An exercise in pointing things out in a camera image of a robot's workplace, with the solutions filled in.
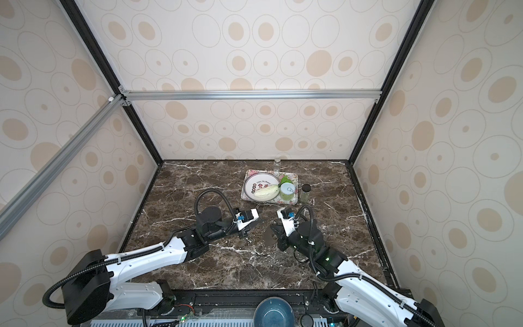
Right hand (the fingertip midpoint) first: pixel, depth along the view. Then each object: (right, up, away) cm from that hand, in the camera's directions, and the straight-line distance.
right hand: (279, 224), depth 77 cm
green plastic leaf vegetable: (+5, +17, +24) cm, 30 cm away
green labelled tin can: (+5, +11, +23) cm, 26 cm away
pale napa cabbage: (-5, +11, +24) cm, 27 cm away
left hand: (-5, +4, -7) cm, 10 cm away
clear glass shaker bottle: (+1, +26, +35) cm, 44 cm away
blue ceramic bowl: (-2, -30, -5) cm, 30 cm away
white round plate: (-9, +17, +33) cm, 38 cm away
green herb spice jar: (+14, +9, +23) cm, 28 cm away
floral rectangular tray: (+1, +7, +26) cm, 27 cm away
